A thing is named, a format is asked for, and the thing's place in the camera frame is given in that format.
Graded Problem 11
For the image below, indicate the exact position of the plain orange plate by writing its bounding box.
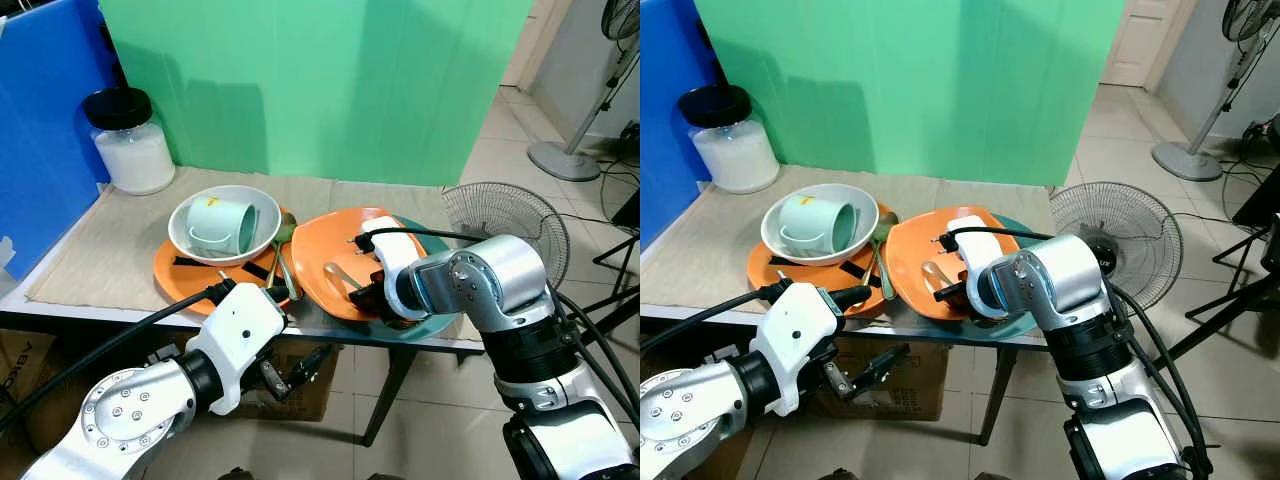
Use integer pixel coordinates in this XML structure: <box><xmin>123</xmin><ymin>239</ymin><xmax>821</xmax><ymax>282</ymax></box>
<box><xmin>291</xmin><ymin>207</ymin><xmax>432</xmax><ymax>323</ymax></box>
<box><xmin>885</xmin><ymin>206</ymin><xmax>1022</xmax><ymax>322</ymax></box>

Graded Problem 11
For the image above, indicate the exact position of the black metal table leg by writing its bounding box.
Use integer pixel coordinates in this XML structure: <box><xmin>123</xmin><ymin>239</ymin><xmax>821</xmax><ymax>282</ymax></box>
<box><xmin>974</xmin><ymin>345</ymin><xmax>1022</xmax><ymax>447</ymax></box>
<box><xmin>359</xmin><ymin>345</ymin><xmax>420</xmax><ymax>449</ymax></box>

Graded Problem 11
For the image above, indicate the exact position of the white bowl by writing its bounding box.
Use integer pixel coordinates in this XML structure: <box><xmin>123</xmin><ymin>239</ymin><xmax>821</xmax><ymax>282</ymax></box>
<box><xmin>761</xmin><ymin>183</ymin><xmax>880</xmax><ymax>268</ymax></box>
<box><xmin>168</xmin><ymin>185</ymin><xmax>283</xmax><ymax>268</ymax></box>

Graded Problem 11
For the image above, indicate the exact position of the orange plate with black strips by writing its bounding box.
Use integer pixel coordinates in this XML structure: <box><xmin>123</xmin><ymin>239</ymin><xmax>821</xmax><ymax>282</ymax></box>
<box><xmin>153</xmin><ymin>207</ymin><xmax>302</xmax><ymax>317</ymax></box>
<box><xmin>746</xmin><ymin>205</ymin><xmax>897</xmax><ymax>309</ymax></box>

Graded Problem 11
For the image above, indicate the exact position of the grey floor fan with grille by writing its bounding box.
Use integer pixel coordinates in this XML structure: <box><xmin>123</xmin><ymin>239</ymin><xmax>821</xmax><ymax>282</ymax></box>
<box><xmin>1049</xmin><ymin>180</ymin><xmax>1185</xmax><ymax>312</ymax></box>
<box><xmin>441</xmin><ymin>181</ymin><xmax>572</xmax><ymax>293</ymax></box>

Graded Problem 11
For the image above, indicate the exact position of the mint green mug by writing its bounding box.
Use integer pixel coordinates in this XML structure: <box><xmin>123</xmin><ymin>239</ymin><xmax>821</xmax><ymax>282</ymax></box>
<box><xmin>186</xmin><ymin>197</ymin><xmax>260</xmax><ymax>257</ymax></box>
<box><xmin>779</xmin><ymin>194</ymin><xmax>858</xmax><ymax>257</ymax></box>

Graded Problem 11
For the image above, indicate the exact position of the beige woven table mat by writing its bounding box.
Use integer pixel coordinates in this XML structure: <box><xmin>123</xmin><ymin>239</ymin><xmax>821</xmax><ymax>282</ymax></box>
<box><xmin>25</xmin><ymin>165</ymin><xmax>473</xmax><ymax>323</ymax></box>
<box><xmin>640</xmin><ymin>165</ymin><xmax>1061</xmax><ymax>317</ymax></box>

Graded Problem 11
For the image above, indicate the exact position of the green board backdrop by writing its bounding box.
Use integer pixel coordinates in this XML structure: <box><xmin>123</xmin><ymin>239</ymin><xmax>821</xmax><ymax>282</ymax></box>
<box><xmin>692</xmin><ymin>0</ymin><xmax>1127</xmax><ymax>189</ymax></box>
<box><xmin>98</xmin><ymin>0</ymin><xmax>537</xmax><ymax>189</ymax></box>

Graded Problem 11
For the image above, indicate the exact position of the printed brown cardboard box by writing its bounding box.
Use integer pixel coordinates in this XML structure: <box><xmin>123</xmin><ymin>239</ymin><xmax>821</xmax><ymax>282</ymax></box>
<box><xmin>0</xmin><ymin>328</ymin><xmax>93</xmax><ymax>453</ymax></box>

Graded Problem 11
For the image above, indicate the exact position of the white-filled jar with black lid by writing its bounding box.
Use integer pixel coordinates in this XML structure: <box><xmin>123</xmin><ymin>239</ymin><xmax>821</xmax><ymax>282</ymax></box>
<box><xmin>83</xmin><ymin>87</ymin><xmax>177</xmax><ymax>196</ymax></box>
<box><xmin>678</xmin><ymin>85</ymin><xmax>782</xmax><ymax>195</ymax></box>

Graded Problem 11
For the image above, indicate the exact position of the black metal stand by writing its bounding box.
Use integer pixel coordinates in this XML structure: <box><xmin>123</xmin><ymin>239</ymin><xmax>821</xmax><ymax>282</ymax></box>
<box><xmin>1164</xmin><ymin>190</ymin><xmax>1280</xmax><ymax>363</ymax></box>
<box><xmin>590</xmin><ymin>185</ymin><xmax>641</xmax><ymax>323</ymax></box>

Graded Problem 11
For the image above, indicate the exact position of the white door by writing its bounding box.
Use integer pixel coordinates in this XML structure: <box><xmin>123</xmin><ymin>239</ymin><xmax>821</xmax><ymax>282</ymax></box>
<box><xmin>1099</xmin><ymin>0</ymin><xmax>1183</xmax><ymax>89</ymax></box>
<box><xmin>499</xmin><ymin>0</ymin><xmax>563</xmax><ymax>90</ymax></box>

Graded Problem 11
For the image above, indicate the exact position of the blue board panel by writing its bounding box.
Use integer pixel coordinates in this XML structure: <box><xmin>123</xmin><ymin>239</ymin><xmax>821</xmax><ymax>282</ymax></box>
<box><xmin>640</xmin><ymin>0</ymin><xmax>728</xmax><ymax>253</ymax></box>
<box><xmin>0</xmin><ymin>0</ymin><xmax>123</xmax><ymax>283</ymax></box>

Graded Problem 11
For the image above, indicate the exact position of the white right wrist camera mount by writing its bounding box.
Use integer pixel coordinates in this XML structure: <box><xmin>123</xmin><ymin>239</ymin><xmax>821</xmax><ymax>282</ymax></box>
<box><xmin>954</xmin><ymin>214</ymin><xmax>1022</xmax><ymax>322</ymax></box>
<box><xmin>359</xmin><ymin>215</ymin><xmax>432</xmax><ymax>322</ymax></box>

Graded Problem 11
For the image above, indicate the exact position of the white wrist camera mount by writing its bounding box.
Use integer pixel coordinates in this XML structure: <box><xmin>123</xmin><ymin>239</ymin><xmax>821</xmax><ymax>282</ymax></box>
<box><xmin>749</xmin><ymin>282</ymin><xmax>847</xmax><ymax>417</ymax></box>
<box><xmin>954</xmin><ymin>214</ymin><xmax>1022</xmax><ymax>322</ymax></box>
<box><xmin>359</xmin><ymin>215</ymin><xmax>432</xmax><ymax>322</ymax></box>
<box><xmin>185</xmin><ymin>282</ymin><xmax>289</xmax><ymax>417</ymax></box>

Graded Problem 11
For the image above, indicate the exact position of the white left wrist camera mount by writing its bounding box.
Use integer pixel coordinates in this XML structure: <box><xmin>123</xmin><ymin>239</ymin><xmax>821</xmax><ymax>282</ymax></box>
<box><xmin>749</xmin><ymin>282</ymin><xmax>847</xmax><ymax>417</ymax></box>
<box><xmin>185</xmin><ymin>282</ymin><xmax>289</xmax><ymax>417</ymax></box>

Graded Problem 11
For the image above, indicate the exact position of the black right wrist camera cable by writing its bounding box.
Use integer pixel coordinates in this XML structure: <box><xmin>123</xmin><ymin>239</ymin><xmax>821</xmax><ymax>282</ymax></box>
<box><xmin>346</xmin><ymin>227</ymin><xmax>498</xmax><ymax>253</ymax></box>
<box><xmin>938</xmin><ymin>226</ymin><xmax>1061</xmax><ymax>251</ymax></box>

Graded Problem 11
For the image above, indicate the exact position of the tall grey pedestal fan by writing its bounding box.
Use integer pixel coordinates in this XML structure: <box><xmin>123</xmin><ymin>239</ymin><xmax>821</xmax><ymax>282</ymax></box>
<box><xmin>1151</xmin><ymin>0</ymin><xmax>1280</xmax><ymax>184</ymax></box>
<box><xmin>527</xmin><ymin>0</ymin><xmax>641</xmax><ymax>184</ymax></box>

